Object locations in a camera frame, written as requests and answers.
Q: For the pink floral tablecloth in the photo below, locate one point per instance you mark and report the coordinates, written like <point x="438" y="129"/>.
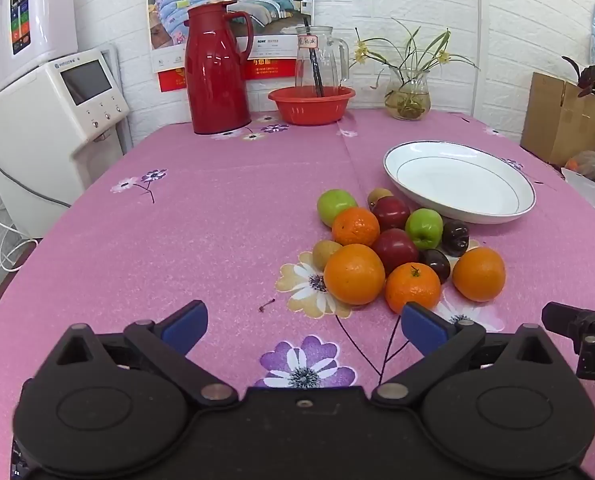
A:
<point x="202" y="240"/>

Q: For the dark purple plum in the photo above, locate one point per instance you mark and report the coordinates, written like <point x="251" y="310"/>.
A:
<point x="456" y="238"/>
<point x="437" y="264"/>

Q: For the white water dispenser with screen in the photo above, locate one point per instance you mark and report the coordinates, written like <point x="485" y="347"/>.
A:
<point x="37" y="125"/>

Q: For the tangerine with green stem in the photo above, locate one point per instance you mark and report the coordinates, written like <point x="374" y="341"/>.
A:
<point x="411" y="287"/>

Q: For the white wall water purifier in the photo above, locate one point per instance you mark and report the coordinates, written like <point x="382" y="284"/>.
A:
<point x="42" y="10"/>

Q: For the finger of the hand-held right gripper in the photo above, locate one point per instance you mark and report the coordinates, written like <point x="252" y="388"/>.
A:
<point x="592" y="330"/>

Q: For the cardboard box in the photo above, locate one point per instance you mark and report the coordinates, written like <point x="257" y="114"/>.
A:
<point x="552" y="120"/>

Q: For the red apple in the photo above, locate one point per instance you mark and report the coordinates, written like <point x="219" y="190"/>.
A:
<point x="391" y="212"/>
<point x="396" y="251"/>

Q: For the bumpy tangerine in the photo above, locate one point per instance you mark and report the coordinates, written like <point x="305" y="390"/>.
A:
<point x="355" y="226"/>

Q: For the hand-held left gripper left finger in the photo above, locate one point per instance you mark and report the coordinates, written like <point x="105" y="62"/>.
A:
<point x="185" y="325"/>

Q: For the white plastic pouch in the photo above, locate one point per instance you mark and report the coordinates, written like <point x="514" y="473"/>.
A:
<point x="585" y="190"/>

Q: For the white vertical wall pipe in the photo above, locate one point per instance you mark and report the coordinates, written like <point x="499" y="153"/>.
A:
<point x="477" y="35"/>

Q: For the smooth orange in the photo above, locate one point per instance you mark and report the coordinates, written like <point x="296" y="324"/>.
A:
<point x="354" y="273"/>
<point x="479" y="274"/>

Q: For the green apple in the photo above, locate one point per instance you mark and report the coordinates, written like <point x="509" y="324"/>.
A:
<point x="423" y="227"/>
<point x="335" y="205"/>

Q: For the red plastic basin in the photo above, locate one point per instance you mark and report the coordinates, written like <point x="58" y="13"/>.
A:
<point x="310" y="110"/>

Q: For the glass vase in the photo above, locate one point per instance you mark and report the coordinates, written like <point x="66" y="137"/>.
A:
<point x="407" y="102"/>

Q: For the small dark fruit stem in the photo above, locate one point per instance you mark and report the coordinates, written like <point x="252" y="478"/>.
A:
<point x="262" y="308"/>

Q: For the black stirring stick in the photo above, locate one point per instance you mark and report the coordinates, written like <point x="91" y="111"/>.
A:
<point x="316" y="67"/>

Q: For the red thermos jug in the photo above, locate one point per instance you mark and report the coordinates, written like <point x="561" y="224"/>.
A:
<point x="217" y="75"/>

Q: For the green plant with yellow flowers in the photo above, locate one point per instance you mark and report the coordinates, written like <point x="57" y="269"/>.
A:
<point x="361" y="52"/>

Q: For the glass pitcher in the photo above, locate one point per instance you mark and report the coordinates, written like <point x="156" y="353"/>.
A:
<point x="330" y="67"/>

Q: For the bedding wall calendar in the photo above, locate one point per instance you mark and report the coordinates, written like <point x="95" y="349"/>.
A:
<point x="197" y="0"/>

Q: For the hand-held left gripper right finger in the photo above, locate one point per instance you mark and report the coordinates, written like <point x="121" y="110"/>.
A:
<point x="425" y="327"/>

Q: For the white plate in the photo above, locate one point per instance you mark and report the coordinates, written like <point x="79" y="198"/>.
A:
<point x="457" y="180"/>

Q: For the clear plastic bag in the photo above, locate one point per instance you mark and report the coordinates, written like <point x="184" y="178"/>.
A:
<point x="592" y="162"/>

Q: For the brown kiwi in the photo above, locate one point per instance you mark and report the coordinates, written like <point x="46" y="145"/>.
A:
<point x="379" y="195"/>
<point x="323" y="255"/>

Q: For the purple leaf plant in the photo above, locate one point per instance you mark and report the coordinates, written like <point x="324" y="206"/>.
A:
<point x="590" y="77"/>

